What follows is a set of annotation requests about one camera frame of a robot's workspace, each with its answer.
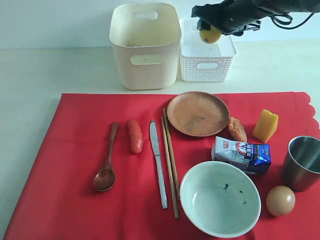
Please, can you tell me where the orange fried food piece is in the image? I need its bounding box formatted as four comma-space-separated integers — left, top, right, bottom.
228, 117, 248, 143

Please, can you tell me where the yellow lemon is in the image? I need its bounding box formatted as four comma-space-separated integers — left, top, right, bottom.
199, 26, 222, 44

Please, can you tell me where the blue white milk carton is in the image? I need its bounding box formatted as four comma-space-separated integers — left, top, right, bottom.
211, 136, 272, 175

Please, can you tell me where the red salmon sushi piece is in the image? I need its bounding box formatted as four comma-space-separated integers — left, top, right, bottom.
126, 119, 144, 154

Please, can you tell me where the white lattice plastic basket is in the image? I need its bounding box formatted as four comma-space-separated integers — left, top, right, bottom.
179, 18, 237, 83

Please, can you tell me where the wooden chopstick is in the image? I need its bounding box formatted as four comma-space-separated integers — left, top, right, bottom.
161, 116, 179, 220
162, 107, 180, 200

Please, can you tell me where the left wooden chopstick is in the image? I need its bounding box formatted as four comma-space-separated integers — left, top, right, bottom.
161, 116, 179, 220

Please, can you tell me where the stainless steel cup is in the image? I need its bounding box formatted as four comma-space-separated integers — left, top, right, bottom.
280, 135, 320, 192

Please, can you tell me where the black cable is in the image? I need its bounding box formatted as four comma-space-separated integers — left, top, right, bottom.
268, 11, 315, 30

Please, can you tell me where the brown egg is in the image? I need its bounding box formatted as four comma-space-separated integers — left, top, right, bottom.
265, 185, 296, 217

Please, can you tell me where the red tablecloth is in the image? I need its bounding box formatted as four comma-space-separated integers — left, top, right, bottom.
3, 92, 320, 240

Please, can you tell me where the right wooden chopstick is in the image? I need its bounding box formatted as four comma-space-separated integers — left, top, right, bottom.
162, 107, 180, 200

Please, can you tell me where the orange cheese wedge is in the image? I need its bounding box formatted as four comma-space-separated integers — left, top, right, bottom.
252, 109, 279, 144

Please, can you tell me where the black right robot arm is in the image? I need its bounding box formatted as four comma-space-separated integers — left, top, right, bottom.
191, 0, 320, 37

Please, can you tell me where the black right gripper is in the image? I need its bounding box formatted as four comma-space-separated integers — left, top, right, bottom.
191, 0, 269, 37

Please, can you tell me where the stainless steel table knife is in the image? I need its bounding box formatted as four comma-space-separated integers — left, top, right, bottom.
149, 120, 168, 209

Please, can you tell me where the pale green ceramic bowl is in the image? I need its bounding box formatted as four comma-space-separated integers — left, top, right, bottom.
179, 161, 262, 239

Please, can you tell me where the brown wooden spoon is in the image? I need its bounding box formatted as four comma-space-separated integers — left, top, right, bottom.
92, 122, 119, 192

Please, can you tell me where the cream plastic bin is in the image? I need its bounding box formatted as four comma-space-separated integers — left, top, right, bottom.
109, 2, 181, 90

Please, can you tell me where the brown wooden plate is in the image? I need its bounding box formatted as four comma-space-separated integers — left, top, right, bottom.
166, 91, 230, 137

